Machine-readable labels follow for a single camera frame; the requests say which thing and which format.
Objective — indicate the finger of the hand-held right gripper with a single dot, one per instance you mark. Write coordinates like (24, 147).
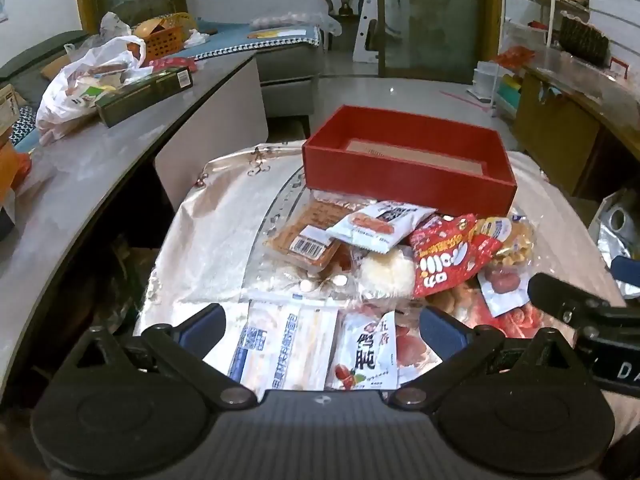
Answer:
(629, 277)
(560, 297)

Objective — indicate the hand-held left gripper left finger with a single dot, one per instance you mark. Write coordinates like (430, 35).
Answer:
(202, 332)

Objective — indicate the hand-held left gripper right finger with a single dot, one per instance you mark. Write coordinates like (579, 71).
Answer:
(442, 332)

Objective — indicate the clear bag of yellow biscuits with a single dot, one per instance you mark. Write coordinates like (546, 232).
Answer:
(515, 245)

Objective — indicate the red puffed snack bag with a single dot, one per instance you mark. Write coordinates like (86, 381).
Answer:
(440, 260)

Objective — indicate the white packet with date print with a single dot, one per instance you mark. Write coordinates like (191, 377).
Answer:
(367, 355)

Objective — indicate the white round cake packet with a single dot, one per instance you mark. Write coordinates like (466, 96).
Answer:
(385, 272)

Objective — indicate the long white blue-print packet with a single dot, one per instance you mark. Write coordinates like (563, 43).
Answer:
(285, 345)

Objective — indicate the white sausage print packet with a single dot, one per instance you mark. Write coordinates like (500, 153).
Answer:
(370, 225)

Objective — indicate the orange tofu snack packet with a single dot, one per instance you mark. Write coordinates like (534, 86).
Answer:
(295, 232)

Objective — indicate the red cardboard box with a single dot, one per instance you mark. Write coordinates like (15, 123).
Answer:
(400, 175)

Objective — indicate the clear beige snack packet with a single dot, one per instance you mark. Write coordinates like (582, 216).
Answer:
(452, 302)

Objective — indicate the silver foil bag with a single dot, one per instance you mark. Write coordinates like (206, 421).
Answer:
(615, 240)

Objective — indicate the small white round candy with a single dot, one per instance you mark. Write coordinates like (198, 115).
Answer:
(307, 286)
(340, 280)

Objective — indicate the brown wooden cabinet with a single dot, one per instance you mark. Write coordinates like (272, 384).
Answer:
(555, 125)

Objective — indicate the grey top side cabinet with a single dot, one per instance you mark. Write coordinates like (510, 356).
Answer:
(100, 160)

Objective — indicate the teal box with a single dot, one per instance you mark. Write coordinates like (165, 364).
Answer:
(509, 96)

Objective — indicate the red white sign card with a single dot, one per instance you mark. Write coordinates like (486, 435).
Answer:
(619, 69)

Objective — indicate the pink plastic spoon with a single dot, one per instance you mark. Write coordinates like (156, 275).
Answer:
(465, 98)

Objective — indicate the white plastic container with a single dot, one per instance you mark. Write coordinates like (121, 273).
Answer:
(482, 82)

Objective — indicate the dark wicker basket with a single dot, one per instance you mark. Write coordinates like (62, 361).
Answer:
(582, 40)

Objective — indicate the red plastic bag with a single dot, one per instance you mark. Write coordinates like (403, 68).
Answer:
(515, 57)

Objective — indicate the dark green box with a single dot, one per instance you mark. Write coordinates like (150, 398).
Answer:
(145, 92)

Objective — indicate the red flat snack bag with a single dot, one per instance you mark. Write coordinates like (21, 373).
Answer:
(172, 64)

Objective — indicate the grey sofa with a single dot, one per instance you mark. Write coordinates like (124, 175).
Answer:
(290, 67)

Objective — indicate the white plastic bag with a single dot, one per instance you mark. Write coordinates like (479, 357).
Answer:
(70, 85)

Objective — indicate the orange plastic basket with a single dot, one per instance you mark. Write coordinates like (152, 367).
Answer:
(167, 42)

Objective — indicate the crumpled white tissue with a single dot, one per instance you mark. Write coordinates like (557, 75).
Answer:
(196, 38)

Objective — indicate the blue blanket with duck print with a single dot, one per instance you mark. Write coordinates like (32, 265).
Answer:
(250, 40)

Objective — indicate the frosted glass sliding door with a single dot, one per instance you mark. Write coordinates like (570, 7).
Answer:
(440, 20)

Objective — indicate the yellow plastic bowl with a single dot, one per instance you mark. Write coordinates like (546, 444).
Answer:
(147, 26)

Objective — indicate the white perforated board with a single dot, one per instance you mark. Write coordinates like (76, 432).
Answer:
(365, 25)

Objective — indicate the crumpled clear plastic bag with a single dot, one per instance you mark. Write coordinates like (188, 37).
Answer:
(114, 25)

